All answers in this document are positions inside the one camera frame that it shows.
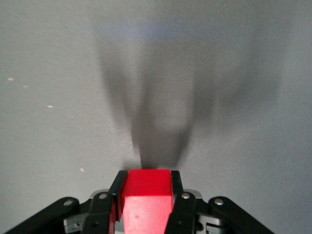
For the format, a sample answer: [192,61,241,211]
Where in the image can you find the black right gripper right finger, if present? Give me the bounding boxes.
[165,170,275,234]

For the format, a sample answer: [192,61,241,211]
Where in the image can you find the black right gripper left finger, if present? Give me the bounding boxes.
[2,170,128,234]

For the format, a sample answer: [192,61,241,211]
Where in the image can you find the red cube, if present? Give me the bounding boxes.
[121,169,175,234]

